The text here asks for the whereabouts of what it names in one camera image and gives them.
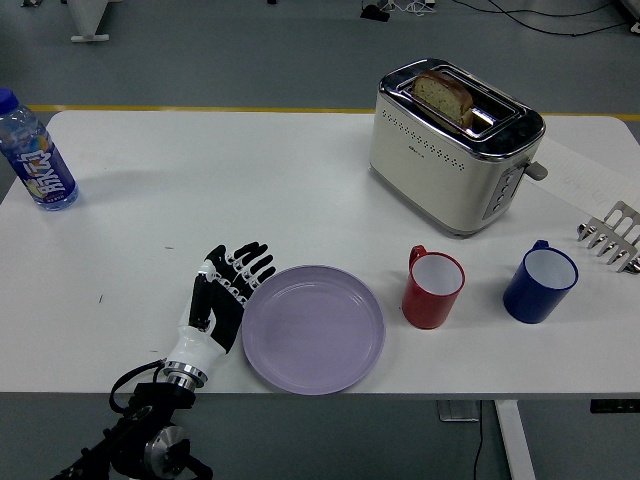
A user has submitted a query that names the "white paper sheet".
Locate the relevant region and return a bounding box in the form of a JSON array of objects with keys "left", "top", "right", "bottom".
[{"left": 524, "top": 133, "right": 640, "bottom": 214}]

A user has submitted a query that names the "red mug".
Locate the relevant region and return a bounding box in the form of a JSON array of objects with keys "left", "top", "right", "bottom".
[{"left": 401, "top": 244, "right": 466, "bottom": 330}]

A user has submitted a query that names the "cream toaster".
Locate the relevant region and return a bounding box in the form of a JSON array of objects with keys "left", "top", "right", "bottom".
[{"left": 368, "top": 58, "right": 549, "bottom": 238}]

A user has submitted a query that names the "black table control panel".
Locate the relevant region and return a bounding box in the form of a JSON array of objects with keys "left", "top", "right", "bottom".
[{"left": 589, "top": 398, "right": 640, "bottom": 415}]

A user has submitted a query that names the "bread slice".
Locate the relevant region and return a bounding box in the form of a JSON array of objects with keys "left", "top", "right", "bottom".
[{"left": 411, "top": 69, "right": 475, "bottom": 129}]

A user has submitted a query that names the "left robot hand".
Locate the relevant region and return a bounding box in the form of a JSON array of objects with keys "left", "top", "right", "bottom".
[{"left": 163, "top": 242, "right": 277, "bottom": 377}]

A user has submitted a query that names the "white table leg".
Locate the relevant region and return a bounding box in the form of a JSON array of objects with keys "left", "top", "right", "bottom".
[{"left": 494, "top": 399, "right": 536, "bottom": 480}]

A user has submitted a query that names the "purple plate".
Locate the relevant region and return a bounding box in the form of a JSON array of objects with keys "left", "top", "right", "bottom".
[{"left": 241, "top": 264, "right": 387, "bottom": 396}]

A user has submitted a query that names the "black cable under table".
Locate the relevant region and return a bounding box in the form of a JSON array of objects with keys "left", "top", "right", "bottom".
[{"left": 471, "top": 400, "right": 484, "bottom": 480}]

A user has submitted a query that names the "blue drink bottle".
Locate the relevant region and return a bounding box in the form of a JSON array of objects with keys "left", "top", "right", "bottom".
[{"left": 0, "top": 87, "right": 80, "bottom": 212}]

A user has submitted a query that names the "grey bracket under table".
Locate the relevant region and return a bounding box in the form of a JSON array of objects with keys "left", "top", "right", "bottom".
[{"left": 437, "top": 400, "right": 480, "bottom": 422}]

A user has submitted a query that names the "black floor cable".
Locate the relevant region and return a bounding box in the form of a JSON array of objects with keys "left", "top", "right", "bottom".
[{"left": 487, "top": 0, "right": 640, "bottom": 39}]

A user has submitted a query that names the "white furniture foot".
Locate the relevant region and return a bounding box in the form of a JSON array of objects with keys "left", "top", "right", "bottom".
[{"left": 64, "top": 0, "right": 110, "bottom": 43}]

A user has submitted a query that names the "blue mug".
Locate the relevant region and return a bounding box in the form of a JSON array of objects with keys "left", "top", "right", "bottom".
[{"left": 502, "top": 239, "right": 580, "bottom": 325}]

